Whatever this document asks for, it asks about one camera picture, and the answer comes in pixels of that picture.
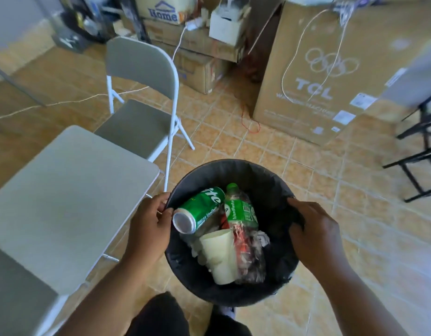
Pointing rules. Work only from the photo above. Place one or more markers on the person's left hand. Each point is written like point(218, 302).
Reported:
point(147, 230)

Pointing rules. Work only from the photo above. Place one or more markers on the person's right hand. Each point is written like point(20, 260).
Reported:
point(318, 237)

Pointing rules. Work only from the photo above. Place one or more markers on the person's right thumb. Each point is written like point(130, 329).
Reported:
point(295, 237)

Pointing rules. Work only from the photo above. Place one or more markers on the person's left thumb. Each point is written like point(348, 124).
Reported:
point(166, 216)

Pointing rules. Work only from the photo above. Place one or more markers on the black trash bag liner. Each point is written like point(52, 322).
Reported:
point(257, 185)

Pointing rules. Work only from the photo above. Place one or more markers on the black round trash bin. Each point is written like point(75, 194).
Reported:
point(215, 293)

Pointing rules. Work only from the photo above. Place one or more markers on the person's left forearm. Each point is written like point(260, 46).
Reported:
point(107, 300)

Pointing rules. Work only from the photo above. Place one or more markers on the person's right forearm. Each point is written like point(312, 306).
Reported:
point(359, 304)

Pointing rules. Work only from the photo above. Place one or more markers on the green soda can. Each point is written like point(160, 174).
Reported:
point(198, 210)

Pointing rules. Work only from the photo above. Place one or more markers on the crumpled clear plastic wrapper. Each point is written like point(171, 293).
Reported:
point(252, 257)

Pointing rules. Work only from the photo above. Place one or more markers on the green label plastic bottle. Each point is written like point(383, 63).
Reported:
point(240, 210)

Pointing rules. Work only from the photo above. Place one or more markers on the cream paper cup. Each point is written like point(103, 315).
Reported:
point(219, 255)

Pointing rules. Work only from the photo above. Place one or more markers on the grey folding chair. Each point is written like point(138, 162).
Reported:
point(61, 206)
point(138, 125)

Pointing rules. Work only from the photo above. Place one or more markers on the person's black trousers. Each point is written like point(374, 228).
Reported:
point(159, 320)

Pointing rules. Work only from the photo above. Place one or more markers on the flat brown cardboard box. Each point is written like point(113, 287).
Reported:
point(201, 41)

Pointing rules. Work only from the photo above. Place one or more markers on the white power adapter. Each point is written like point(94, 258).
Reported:
point(193, 24)

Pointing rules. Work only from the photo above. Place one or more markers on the small white open box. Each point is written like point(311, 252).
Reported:
point(227, 29)

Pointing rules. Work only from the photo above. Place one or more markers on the black bag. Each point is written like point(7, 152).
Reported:
point(73, 40)

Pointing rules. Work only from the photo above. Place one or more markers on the large printed cardboard box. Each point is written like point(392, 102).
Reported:
point(320, 38)

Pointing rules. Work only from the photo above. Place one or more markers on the grey table top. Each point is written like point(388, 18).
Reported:
point(418, 76)

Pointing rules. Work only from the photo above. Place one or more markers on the blue print cardboard box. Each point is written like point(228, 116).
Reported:
point(159, 6)

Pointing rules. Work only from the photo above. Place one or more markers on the black folding table frame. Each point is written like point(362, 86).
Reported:
point(416, 160)

